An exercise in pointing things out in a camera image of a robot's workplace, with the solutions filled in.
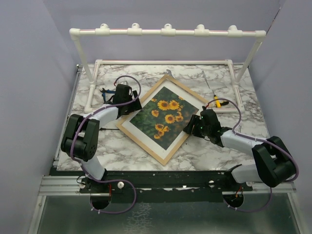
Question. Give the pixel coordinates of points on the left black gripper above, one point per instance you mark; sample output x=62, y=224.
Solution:
x=132, y=107

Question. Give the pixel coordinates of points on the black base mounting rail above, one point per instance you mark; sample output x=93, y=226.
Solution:
x=163, y=186

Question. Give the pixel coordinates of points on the white PVC pipe rack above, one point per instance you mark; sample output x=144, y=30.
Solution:
x=167, y=31

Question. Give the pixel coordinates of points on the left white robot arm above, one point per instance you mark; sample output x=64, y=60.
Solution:
x=80, y=139

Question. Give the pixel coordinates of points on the black yellow screwdriver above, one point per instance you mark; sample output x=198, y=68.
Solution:
x=224, y=103

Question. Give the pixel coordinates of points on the small yellow screwdriver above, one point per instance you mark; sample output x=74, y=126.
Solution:
x=217, y=103

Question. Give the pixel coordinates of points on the wooden picture frame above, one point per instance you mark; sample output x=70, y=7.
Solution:
x=153, y=149

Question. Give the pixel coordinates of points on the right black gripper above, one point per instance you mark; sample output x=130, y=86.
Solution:
x=196, y=119

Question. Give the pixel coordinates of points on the blue handled pliers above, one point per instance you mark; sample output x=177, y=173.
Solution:
x=107, y=95

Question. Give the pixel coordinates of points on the orange handled screwdriver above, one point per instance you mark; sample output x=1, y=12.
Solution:
x=109, y=129

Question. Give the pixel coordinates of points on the sunflower photo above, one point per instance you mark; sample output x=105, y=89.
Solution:
x=164, y=116

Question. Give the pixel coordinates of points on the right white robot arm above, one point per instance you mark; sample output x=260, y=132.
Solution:
x=273, y=164

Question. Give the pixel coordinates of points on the large grey wrench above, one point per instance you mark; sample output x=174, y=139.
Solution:
x=168, y=72

